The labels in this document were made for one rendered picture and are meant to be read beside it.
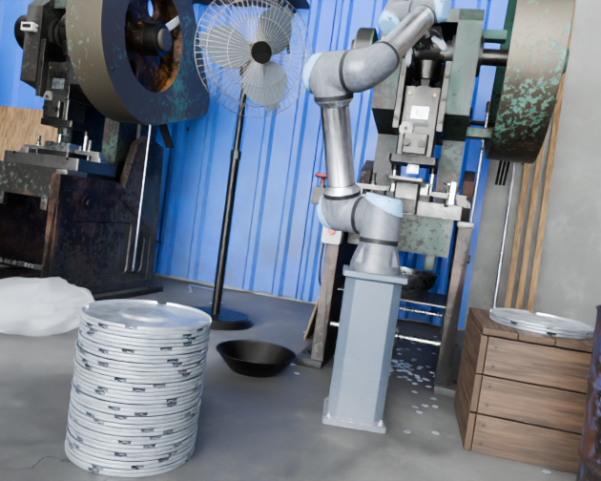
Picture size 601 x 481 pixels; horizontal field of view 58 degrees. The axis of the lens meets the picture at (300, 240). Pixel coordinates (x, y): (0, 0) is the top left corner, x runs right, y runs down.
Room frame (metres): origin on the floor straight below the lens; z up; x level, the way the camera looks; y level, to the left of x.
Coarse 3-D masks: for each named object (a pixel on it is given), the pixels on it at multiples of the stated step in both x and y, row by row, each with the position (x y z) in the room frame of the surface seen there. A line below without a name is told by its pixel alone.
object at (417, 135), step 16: (416, 96) 2.27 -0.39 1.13; (432, 96) 2.25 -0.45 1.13; (416, 112) 2.26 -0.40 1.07; (432, 112) 2.25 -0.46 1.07; (400, 128) 2.27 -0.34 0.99; (416, 128) 2.26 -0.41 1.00; (432, 128) 2.25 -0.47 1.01; (400, 144) 2.28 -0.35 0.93; (416, 144) 2.23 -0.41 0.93; (432, 144) 2.25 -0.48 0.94
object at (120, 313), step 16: (96, 304) 1.28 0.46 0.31; (112, 304) 1.30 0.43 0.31; (128, 304) 1.33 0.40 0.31; (144, 304) 1.35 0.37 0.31; (176, 304) 1.39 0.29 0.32; (96, 320) 1.12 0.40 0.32; (112, 320) 1.15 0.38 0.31; (128, 320) 1.17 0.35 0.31; (144, 320) 1.19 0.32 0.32; (160, 320) 1.20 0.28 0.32; (176, 320) 1.23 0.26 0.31; (192, 320) 1.26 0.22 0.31; (208, 320) 1.28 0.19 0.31
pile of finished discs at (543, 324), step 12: (492, 312) 1.65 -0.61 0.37; (504, 312) 1.72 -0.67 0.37; (516, 312) 1.76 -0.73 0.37; (516, 324) 1.56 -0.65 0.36; (528, 324) 1.53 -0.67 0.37; (540, 324) 1.52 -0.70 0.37; (552, 324) 1.59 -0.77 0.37; (564, 324) 1.62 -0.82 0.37; (576, 324) 1.66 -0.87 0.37; (564, 336) 1.51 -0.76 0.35; (576, 336) 1.51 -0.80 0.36; (588, 336) 1.58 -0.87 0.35
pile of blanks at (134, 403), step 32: (96, 352) 1.12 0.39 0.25; (128, 352) 1.13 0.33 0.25; (160, 352) 1.12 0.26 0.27; (192, 352) 1.20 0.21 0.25; (96, 384) 1.11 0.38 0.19; (128, 384) 1.10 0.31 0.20; (160, 384) 1.14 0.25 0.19; (192, 384) 1.19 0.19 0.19; (96, 416) 1.11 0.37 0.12; (128, 416) 1.12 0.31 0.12; (160, 416) 1.13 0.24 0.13; (192, 416) 1.23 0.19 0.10; (96, 448) 1.12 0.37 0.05; (128, 448) 1.11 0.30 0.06; (160, 448) 1.14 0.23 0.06; (192, 448) 1.23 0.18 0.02
